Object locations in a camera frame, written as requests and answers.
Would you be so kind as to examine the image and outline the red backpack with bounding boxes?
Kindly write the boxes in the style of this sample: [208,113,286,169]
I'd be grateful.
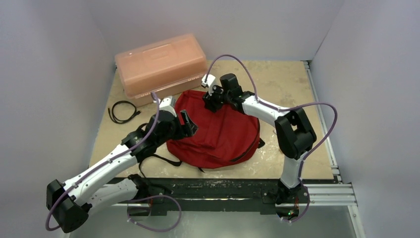
[138,90,266,173]

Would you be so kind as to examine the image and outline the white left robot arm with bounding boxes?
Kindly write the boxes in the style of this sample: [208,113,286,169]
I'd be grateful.
[45,110,198,233]

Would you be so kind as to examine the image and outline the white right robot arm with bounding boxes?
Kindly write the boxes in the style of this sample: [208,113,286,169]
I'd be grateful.
[201,73,317,204]

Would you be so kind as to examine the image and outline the translucent pink storage box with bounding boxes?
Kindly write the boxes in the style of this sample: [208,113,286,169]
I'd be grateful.
[114,34,208,106]

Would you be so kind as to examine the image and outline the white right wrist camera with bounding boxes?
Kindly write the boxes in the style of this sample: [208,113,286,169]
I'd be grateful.
[201,74,216,96]

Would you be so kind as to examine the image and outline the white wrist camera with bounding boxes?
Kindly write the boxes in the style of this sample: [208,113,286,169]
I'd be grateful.
[201,74,216,96]
[159,96,177,118]

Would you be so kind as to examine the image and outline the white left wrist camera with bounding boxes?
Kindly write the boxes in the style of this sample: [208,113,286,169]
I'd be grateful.
[159,96,177,118]

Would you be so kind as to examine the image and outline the black coiled cable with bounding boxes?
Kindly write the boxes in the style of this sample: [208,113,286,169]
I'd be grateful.
[107,100,142,124]

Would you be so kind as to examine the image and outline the aluminium frame rail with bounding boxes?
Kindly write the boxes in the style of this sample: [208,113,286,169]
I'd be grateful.
[302,61,357,207]

